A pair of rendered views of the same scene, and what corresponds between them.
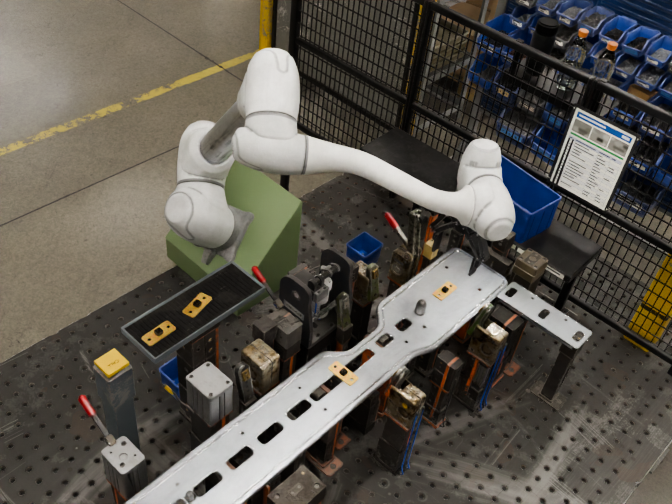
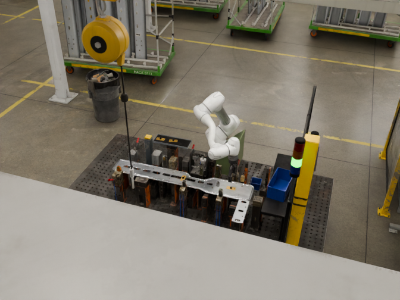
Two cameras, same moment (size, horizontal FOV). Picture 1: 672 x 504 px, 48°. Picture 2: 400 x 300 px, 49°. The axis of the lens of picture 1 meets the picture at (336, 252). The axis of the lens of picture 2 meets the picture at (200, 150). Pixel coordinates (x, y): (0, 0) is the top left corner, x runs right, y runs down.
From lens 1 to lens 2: 3.32 m
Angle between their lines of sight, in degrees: 53
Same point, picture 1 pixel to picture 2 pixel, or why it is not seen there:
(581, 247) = (280, 211)
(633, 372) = not seen: hidden behind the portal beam
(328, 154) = (206, 119)
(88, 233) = (252, 156)
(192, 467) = (139, 165)
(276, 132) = (200, 108)
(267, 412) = (161, 170)
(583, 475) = not seen: hidden behind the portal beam
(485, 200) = (213, 146)
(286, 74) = (213, 97)
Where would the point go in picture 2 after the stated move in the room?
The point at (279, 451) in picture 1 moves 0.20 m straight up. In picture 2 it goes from (152, 175) to (150, 158)
